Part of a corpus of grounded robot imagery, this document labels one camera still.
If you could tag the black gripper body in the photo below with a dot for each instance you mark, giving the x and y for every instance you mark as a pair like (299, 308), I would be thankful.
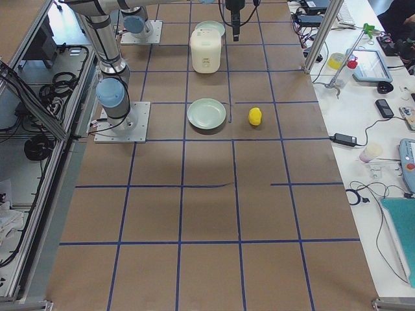
(234, 6)

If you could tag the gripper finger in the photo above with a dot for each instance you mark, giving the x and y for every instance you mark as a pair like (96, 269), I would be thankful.
(233, 24)
(237, 24)

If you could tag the white rice cooker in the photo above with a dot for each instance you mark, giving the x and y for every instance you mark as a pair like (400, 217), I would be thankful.
(206, 45)

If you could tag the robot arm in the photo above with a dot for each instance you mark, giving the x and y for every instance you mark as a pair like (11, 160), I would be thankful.
(136, 22)
(113, 67)

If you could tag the far green plate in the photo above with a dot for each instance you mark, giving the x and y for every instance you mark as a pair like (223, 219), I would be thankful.
(211, 25)

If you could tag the green plate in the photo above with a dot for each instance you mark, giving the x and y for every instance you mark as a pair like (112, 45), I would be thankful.
(206, 113)
(211, 25)

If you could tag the near green plate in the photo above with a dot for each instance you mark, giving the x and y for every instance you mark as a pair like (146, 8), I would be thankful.
(206, 113)

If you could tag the yellow toy potato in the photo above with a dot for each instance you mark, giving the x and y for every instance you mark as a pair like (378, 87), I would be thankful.
(255, 116)

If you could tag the yellow tape roll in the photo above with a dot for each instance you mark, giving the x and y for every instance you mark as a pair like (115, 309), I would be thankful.
(335, 60)

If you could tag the white squeeze bottle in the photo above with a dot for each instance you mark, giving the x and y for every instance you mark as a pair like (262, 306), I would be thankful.
(346, 73)

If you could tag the blue framed tablet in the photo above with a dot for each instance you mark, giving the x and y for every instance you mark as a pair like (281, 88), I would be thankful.
(371, 67)

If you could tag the black power adapter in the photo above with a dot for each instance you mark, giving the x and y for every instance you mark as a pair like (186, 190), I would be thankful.
(343, 139)

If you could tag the white plastic cup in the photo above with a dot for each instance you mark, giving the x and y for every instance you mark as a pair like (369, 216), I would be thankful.
(371, 151)

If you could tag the teach pendant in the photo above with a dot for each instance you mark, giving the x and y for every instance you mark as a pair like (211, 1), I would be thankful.
(406, 153)

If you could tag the teal cutting mat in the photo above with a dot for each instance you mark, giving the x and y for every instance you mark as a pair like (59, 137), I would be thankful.
(401, 212)

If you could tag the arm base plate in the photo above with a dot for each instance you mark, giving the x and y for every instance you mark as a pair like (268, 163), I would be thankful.
(128, 39)
(132, 129)

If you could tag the aluminium frame post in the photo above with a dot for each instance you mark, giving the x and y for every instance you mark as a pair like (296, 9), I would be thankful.
(325, 27)

